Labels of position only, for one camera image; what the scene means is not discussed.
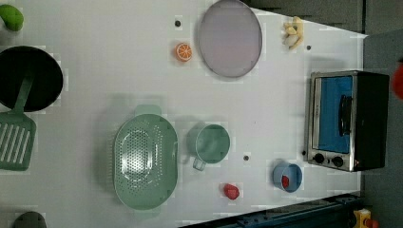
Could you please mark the yellow red toy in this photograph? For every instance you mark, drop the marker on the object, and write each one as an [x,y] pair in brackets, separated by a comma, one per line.
[364,219]

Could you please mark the green oval colander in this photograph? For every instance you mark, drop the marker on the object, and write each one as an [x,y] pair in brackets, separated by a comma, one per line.
[145,159]

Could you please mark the green measuring cup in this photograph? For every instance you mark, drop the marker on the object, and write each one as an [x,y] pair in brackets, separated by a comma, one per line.
[208,144]

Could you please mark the green plush vegetable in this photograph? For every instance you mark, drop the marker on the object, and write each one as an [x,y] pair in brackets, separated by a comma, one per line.
[12,17]

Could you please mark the peeled plush banana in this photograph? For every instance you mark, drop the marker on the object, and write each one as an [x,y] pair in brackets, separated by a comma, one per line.
[294,33]

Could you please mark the orange slice toy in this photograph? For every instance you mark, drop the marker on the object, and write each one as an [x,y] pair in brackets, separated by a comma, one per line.
[183,52]

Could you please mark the grey rounded object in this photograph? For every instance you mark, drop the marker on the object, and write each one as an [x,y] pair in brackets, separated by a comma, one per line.
[30,220]

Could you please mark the red plush ketchup bottle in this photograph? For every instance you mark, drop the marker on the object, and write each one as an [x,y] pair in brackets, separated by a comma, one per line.
[397,82]

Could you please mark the red strawberry toy on table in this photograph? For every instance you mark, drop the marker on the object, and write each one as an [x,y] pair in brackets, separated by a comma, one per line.
[231,191]

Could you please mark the green slotted spatula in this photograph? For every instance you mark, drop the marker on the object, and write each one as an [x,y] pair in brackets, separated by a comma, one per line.
[17,132]

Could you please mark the blue bowl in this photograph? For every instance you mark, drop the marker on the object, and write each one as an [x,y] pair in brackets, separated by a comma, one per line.
[287,176]

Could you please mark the black frying pan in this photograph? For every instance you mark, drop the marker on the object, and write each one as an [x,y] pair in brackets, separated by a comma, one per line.
[47,82]

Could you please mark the red strawberry toy in bowl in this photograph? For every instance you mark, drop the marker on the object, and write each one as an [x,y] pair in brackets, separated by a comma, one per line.
[285,182]

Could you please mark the black toaster oven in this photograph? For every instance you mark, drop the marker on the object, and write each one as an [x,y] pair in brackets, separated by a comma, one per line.
[347,120]

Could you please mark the lavender oval plate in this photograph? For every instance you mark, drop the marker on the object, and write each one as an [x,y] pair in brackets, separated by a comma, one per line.
[230,38]

